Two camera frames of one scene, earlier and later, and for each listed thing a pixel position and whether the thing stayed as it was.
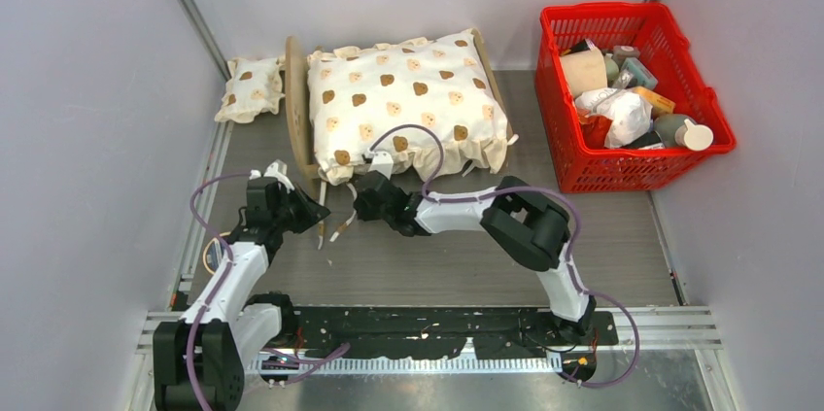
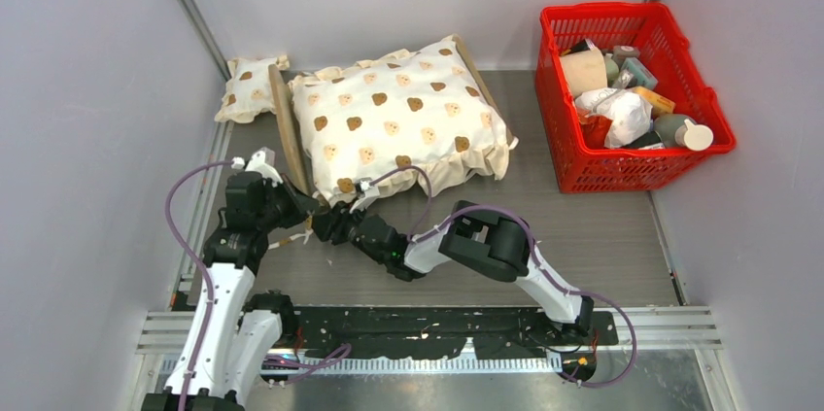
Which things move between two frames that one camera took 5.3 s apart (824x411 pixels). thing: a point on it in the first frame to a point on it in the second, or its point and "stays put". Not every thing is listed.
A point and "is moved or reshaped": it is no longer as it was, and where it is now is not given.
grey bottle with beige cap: x=677 y=129 stays put
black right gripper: x=362 y=213 to x=334 y=221
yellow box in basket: x=660 y=105 stays put
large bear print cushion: x=441 y=83 is moved or reshaped
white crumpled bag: x=631 y=114 stays put
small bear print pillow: x=255 y=85 stays put
